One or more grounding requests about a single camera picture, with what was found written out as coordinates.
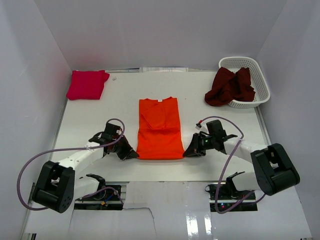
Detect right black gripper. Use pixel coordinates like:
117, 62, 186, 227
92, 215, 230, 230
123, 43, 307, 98
183, 133, 216, 158

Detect orange t shirt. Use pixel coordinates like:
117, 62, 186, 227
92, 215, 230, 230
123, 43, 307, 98
136, 96, 184, 161

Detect dark red t shirt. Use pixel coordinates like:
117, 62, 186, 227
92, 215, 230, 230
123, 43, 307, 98
204, 67, 256, 107

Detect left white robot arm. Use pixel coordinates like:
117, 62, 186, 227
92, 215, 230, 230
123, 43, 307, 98
32, 122, 139, 213

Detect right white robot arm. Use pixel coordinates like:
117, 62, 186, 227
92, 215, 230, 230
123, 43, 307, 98
183, 116, 301, 200

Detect folded pink t shirt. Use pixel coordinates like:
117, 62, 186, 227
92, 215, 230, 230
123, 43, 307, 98
66, 70, 110, 101

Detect white plastic basket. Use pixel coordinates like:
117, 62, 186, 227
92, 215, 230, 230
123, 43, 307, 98
218, 56, 271, 109

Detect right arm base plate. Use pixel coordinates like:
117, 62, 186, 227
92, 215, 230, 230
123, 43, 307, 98
204, 184, 250, 200

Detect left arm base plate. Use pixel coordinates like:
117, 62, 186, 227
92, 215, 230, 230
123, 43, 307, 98
76, 184, 122, 201

